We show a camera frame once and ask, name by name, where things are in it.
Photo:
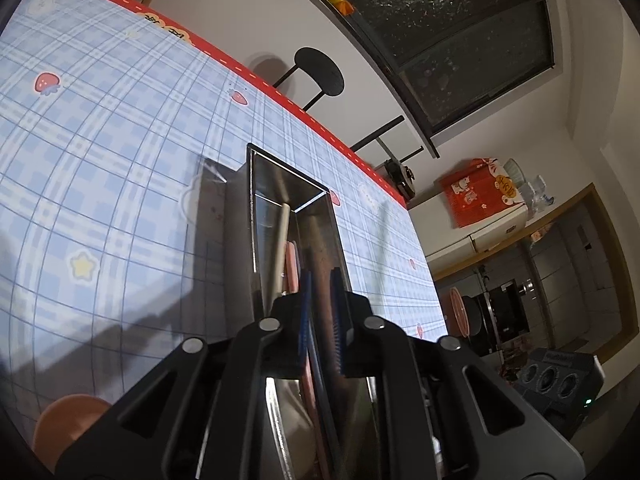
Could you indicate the dark window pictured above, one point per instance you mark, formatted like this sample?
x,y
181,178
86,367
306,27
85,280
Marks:
x,y
450,20

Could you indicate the white refrigerator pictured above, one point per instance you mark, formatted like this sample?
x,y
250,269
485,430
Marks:
x,y
495,237

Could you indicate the clear glass jar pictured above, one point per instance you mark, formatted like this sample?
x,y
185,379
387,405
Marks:
x,y
537,195

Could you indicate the beige chopstick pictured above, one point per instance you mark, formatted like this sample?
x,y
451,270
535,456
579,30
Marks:
x,y
281,250

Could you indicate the pink spoon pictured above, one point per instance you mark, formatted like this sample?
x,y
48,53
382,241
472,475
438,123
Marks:
x,y
65,425

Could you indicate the stainless steel utensil tray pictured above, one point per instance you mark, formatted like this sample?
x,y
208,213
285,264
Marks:
x,y
235,240

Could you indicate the black oven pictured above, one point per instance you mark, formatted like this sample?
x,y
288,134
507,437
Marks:
x,y
505,315

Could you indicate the black folding chair frame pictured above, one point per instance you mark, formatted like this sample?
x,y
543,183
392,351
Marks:
x,y
377,132

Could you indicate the pink basin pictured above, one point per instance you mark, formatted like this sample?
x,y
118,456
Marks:
x,y
457,310

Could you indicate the pale green bowl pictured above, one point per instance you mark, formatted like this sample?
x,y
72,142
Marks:
x,y
514,172

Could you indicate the red gift box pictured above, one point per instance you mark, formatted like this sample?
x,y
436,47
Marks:
x,y
475,195

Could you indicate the black round-back chair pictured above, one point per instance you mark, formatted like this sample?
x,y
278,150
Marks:
x,y
320,67

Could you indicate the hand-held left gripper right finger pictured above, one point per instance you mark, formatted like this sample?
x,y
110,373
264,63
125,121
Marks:
x,y
336,320

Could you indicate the blue plaid tablecloth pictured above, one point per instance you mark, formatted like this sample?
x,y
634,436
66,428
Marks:
x,y
100,160

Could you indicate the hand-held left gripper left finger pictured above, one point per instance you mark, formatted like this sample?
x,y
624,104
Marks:
x,y
306,310

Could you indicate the black round pot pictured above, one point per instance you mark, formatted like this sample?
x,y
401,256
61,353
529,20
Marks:
x,y
400,177

